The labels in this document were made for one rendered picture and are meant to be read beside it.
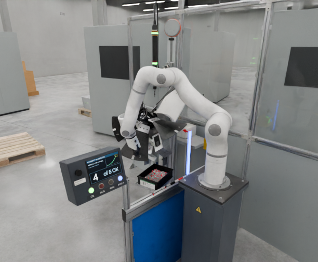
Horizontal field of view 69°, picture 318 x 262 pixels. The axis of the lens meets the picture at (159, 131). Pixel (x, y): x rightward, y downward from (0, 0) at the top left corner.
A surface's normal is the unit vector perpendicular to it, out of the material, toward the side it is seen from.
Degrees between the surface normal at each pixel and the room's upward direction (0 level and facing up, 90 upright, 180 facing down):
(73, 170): 75
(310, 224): 90
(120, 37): 90
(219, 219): 90
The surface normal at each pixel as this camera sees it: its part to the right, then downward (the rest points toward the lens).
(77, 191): 0.65, 0.00
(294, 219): -0.73, 0.22
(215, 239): -0.01, 0.34
